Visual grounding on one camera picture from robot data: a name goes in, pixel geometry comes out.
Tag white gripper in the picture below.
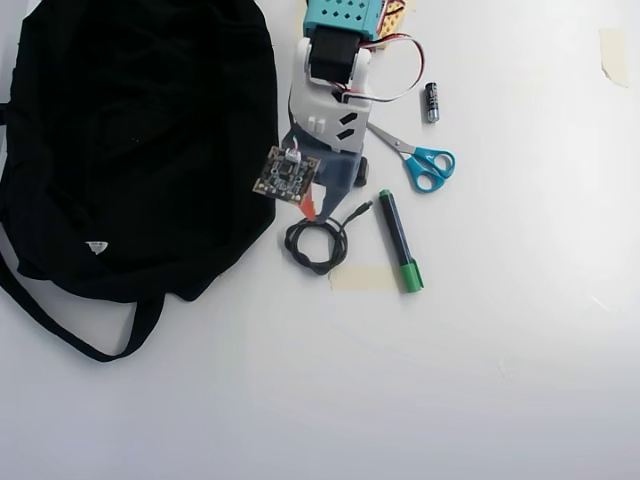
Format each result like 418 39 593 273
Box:
288 38 374 222

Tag black braided USB cable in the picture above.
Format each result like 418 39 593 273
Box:
283 199 375 277

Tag black fabric bag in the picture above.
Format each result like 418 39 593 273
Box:
0 0 280 364

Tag green-capped black marker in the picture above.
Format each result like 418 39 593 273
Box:
378 188 426 294

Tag long beige masking tape strip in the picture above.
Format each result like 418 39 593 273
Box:
329 266 402 292

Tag black cylindrical battery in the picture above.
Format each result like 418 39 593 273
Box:
424 81 442 124

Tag short beige masking tape strip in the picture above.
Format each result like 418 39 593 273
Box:
598 27 630 89

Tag bare camera circuit board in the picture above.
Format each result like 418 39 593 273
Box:
252 145 321 206

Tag blue-handled scissors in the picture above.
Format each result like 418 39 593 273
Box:
367 122 457 195

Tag white and red servo cable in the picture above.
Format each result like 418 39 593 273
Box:
344 32 427 106

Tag yellow perforated base plate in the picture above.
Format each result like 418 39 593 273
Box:
374 0 417 51

